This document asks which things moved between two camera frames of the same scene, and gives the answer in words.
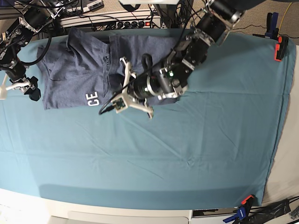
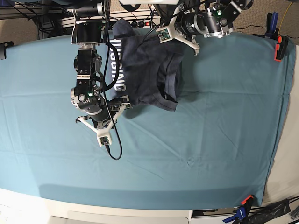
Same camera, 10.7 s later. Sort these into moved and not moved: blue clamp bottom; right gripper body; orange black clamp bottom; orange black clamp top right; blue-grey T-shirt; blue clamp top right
Moved: blue-grey T-shirt; right gripper body
Not moved: orange black clamp top right; orange black clamp bottom; blue clamp top right; blue clamp bottom
